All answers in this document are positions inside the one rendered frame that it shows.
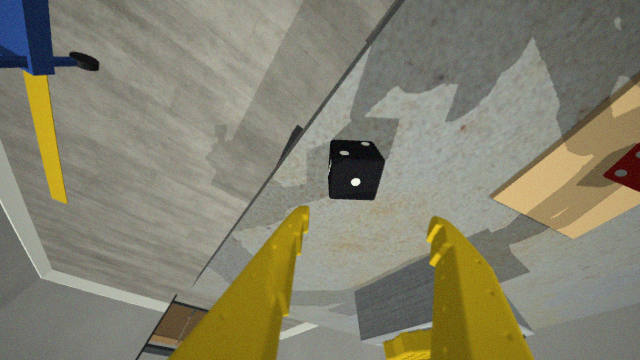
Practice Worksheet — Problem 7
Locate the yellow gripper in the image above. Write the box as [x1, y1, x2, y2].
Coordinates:
[167, 205, 535, 360]

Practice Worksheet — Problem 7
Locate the black die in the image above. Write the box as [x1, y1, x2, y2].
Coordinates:
[328, 140, 385, 200]

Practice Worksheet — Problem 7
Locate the red die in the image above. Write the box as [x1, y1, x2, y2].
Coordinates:
[603, 143, 640, 192]

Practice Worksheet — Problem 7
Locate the tan square mat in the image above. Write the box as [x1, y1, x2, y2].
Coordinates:
[489, 73, 640, 238]

